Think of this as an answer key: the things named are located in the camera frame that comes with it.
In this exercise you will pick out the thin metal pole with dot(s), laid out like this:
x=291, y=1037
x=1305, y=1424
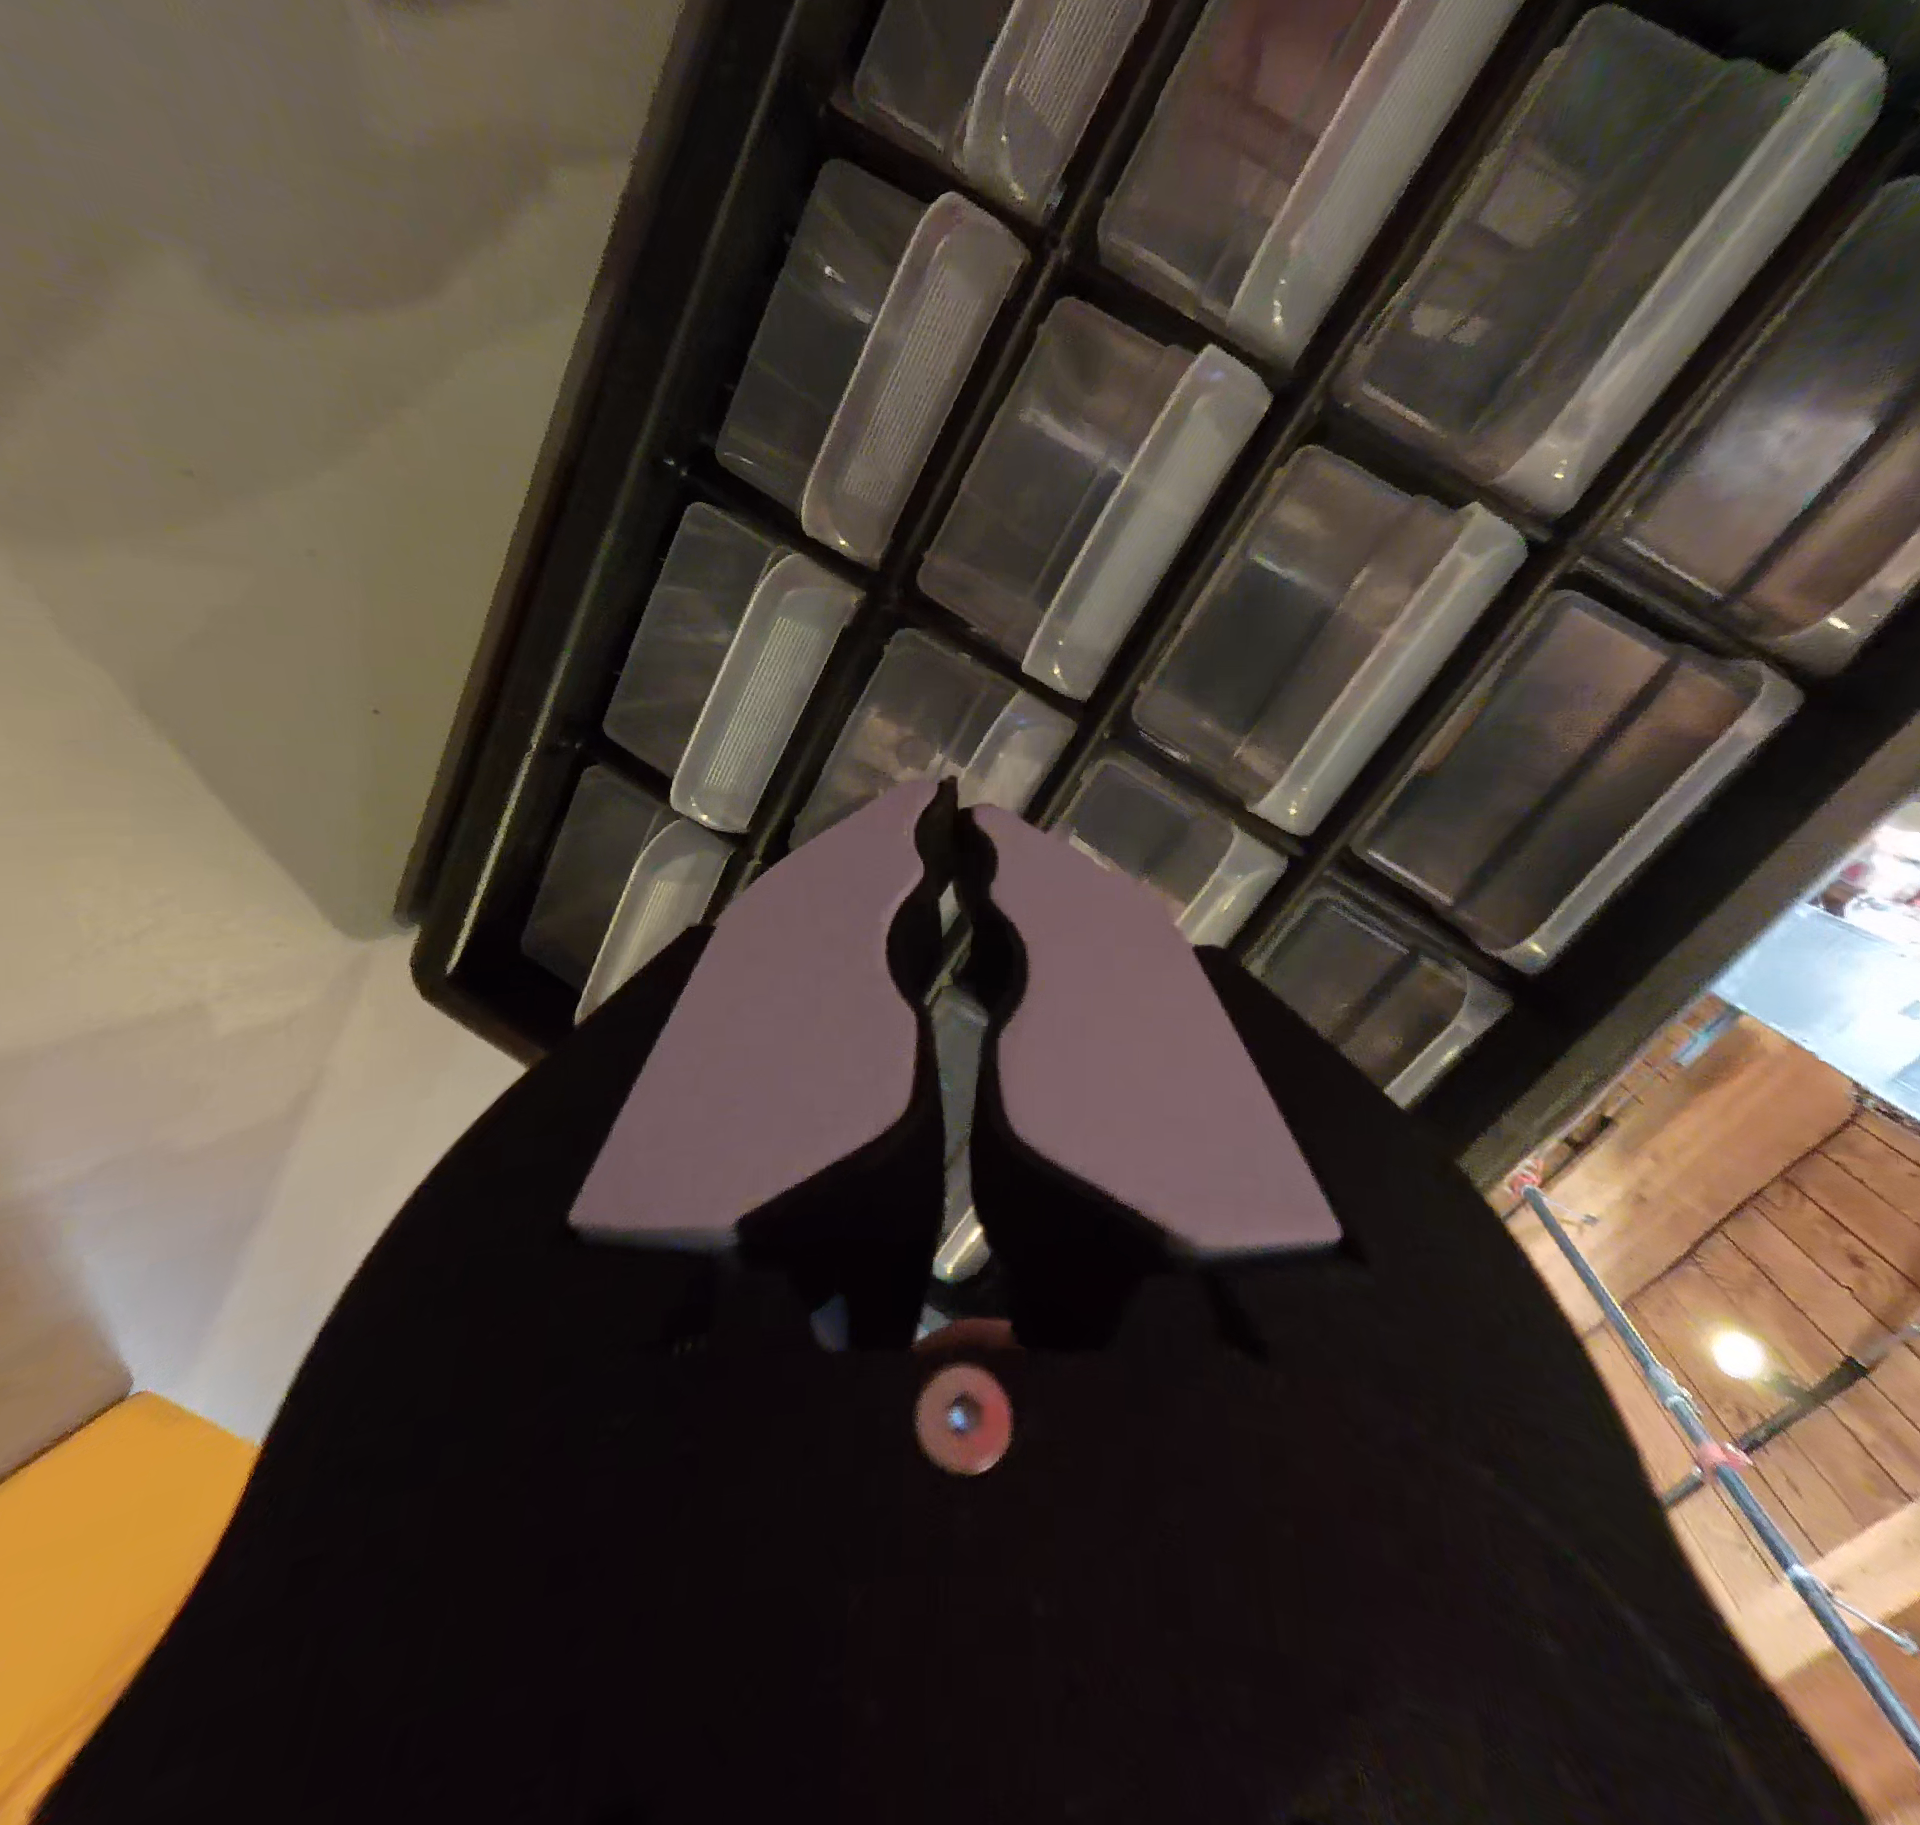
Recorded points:
x=1860, y=1645

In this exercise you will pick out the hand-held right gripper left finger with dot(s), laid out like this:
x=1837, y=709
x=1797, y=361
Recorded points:
x=750, y=1047

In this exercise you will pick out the metal pole with red clamp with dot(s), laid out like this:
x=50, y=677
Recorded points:
x=1651, y=1368

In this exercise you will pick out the silver metal duct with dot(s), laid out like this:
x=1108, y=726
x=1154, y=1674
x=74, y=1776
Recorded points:
x=1815, y=963

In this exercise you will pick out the group of clear plastic drawers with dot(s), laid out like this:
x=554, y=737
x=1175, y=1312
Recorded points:
x=1110, y=506

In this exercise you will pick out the round ceiling lamp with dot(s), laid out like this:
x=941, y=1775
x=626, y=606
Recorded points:
x=1737, y=1355

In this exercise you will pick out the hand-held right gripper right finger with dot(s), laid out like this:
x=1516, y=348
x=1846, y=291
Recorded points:
x=1141, y=1075

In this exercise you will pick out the black drawer cabinet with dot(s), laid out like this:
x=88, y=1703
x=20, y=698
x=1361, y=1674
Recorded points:
x=586, y=536

